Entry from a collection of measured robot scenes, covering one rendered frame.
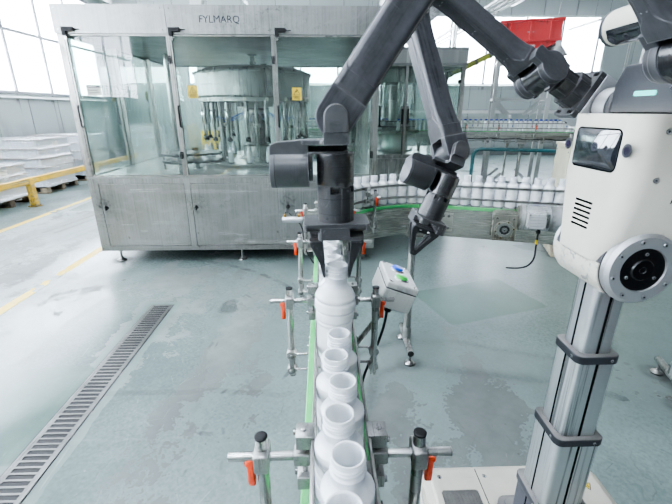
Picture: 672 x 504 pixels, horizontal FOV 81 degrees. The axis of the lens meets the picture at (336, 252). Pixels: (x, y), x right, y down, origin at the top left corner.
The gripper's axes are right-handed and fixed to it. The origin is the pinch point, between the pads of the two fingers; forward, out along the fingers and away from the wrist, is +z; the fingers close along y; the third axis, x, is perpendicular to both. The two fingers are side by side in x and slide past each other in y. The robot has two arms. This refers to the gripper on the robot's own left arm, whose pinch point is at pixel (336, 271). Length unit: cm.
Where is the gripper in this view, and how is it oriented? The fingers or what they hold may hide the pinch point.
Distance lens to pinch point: 66.4
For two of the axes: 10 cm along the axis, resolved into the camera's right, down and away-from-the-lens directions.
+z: 0.1, 9.4, 3.4
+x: -0.3, -3.4, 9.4
